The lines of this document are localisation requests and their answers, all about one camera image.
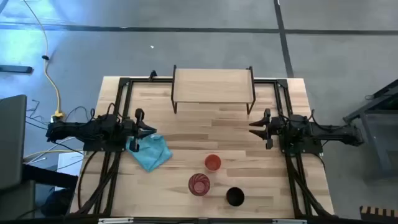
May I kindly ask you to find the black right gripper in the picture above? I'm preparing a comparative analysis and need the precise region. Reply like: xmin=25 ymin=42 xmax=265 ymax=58
xmin=248 ymin=108 xmax=287 ymax=151

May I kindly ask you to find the silver metal bracket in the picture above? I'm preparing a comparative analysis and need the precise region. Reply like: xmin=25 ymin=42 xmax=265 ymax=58
xmin=272 ymin=218 xmax=308 ymax=224
xmin=98 ymin=217 xmax=135 ymax=224

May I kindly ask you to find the black cable bundle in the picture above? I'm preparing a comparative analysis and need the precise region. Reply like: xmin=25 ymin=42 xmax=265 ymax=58
xmin=76 ymin=149 xmax=123 ymax=216
xmin=287 ymin=154 xmax=331 ymax=218

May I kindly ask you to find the black aluminium table frame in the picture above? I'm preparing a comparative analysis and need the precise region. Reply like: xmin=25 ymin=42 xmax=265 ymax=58
xmin=67 ymin=70 xmax=336 ymax=224

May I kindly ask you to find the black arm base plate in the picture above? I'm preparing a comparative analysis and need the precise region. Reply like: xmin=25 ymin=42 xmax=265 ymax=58
xmin=83 ymin=136 xmax=127 ymax=153
xmin=280 ymin=136 xmax=324 ymax=156

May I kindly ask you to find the medium black cup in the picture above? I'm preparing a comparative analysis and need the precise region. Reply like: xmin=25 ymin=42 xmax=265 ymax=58
xmin=225 ymin=186 xmax=246 ymax=207

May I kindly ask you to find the wooden shelf with black legs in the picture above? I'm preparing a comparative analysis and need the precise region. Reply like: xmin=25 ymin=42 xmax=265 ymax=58
xmin=170 ymin=64 xmax=257 ymax=115

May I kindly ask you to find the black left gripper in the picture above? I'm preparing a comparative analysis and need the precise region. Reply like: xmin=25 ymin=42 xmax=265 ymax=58
xmin=122 ymin=108 xmax=157 ymax=153

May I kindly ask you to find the black bag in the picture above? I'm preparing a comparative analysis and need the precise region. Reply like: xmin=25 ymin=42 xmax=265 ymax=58
xmin=41 ymin=187 xmax=75 ymax=218

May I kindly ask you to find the blue cloth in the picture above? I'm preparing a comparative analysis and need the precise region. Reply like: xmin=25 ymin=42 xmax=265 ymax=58
xmin=126 ymin=133 xmax=174 ymax=173

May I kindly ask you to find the black metal cart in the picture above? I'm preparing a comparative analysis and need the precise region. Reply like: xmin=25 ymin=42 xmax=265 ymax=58
xmin=343 ymin=78 xmax=398 ymax=180

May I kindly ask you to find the yellow extension cable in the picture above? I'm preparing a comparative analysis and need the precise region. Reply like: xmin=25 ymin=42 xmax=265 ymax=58
xmin=22 ymin=0 xmax=65 ymax=122

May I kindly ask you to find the white paper sheet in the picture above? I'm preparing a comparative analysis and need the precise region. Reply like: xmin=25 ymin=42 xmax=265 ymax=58
xmin=57 ymin=151 xmax=85 ymax=177

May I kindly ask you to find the small orange cup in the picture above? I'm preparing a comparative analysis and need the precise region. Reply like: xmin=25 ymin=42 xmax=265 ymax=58
xmin=204 ymin=154 xmax=222 ymax=172

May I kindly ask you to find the black flat bar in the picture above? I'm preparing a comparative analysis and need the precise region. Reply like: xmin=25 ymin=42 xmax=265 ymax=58
xmin=0 ymin=65 xmax=34 ymax=75

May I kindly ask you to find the large pink faceted cup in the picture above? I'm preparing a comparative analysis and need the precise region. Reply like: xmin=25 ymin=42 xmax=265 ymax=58
xmin=188 ymin=173 xmax=211 ymax=197

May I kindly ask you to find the striped black and tan object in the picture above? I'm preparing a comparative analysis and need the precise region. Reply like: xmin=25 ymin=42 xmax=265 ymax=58
xmin=359 ymin=205 xmax=398 ymax=223

